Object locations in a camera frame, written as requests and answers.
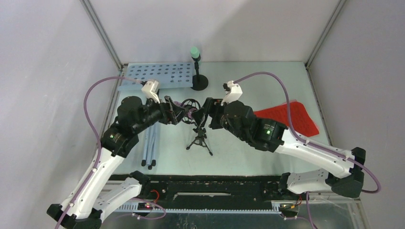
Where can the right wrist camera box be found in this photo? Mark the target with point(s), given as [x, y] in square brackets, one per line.
[233, 92]

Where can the light blue music stand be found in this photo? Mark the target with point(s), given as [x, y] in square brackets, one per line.
[170, 76]

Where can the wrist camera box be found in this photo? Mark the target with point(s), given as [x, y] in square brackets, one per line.
[233, 92]
[150, 90]

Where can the red sheet music page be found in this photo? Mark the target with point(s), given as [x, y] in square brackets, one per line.
[300, 118]

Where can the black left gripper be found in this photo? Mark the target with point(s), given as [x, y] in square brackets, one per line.
[173, 113]

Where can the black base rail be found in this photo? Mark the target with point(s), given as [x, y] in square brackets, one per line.
[204, 192]

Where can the pink glitter microphone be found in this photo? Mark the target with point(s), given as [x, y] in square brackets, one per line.
[190, 105]

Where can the black round base mic stand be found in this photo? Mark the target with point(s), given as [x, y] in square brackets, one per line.
[199, 82]

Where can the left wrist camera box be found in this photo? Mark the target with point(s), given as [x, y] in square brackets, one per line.
[150, 90]

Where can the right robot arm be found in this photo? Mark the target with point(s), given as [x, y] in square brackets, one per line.
[340, 171]

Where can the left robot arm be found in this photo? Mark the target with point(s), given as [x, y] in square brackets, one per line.
[84, 208]

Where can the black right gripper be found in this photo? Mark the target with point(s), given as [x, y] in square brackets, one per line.
[214, 108]

